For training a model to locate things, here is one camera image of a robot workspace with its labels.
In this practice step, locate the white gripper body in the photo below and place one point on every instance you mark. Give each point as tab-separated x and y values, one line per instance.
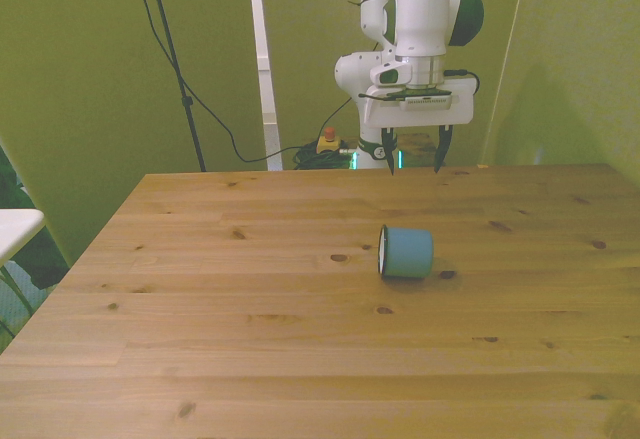
420	116

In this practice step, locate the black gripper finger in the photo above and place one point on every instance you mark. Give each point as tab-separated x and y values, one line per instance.
442	149
389	151

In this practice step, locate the blue enamel mug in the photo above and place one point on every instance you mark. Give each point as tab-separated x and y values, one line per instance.
409	254

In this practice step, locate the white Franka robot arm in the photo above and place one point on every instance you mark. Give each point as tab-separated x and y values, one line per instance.
420	14

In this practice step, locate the yellow emergency stop button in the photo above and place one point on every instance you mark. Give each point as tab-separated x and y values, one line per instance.
329	143

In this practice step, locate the black tripod stand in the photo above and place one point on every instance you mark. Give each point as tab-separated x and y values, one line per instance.
172	59

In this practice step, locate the white side table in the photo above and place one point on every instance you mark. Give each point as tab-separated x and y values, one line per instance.
17	231

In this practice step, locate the white vertical post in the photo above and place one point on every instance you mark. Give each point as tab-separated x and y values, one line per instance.
264	59

